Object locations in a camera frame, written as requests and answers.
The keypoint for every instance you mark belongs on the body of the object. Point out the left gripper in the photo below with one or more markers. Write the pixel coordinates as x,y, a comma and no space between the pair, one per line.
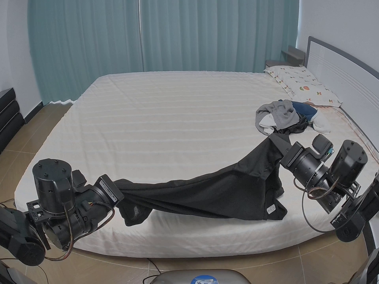
97,200

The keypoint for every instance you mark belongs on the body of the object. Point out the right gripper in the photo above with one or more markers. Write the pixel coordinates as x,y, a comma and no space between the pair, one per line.
308,166

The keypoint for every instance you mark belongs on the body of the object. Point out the black T-shirt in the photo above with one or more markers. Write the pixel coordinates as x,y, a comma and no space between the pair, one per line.
207,191

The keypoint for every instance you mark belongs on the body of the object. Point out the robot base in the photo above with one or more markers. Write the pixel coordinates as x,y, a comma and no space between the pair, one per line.
201,277

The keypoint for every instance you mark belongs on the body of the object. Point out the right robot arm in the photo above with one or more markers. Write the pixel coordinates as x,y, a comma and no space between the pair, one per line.
349,161

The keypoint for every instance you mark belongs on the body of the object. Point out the pile of clothes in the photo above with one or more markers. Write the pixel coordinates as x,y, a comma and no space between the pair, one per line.
284,115

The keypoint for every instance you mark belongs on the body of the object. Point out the bed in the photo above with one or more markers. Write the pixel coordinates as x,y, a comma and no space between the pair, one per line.
165,114

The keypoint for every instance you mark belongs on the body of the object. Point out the white printed pillow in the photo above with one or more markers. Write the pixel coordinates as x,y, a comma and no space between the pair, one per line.
302,83

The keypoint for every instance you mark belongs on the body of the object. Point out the grey bedside table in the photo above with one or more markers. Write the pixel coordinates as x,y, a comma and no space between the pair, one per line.
291,53

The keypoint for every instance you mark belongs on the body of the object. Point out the black chest of drawers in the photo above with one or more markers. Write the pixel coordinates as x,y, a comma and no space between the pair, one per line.
10,120

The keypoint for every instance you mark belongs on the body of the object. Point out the blue-green curtain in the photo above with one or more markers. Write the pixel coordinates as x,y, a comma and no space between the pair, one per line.
219,25
86,40

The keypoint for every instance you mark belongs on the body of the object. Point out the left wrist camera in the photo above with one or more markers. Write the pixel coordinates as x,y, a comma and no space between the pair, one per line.
78,178

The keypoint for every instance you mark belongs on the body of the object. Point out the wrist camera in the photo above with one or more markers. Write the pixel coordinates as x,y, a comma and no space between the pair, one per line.
322,145
78,178

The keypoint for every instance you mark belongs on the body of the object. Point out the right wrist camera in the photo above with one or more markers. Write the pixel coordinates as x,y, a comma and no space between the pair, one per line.
322,145

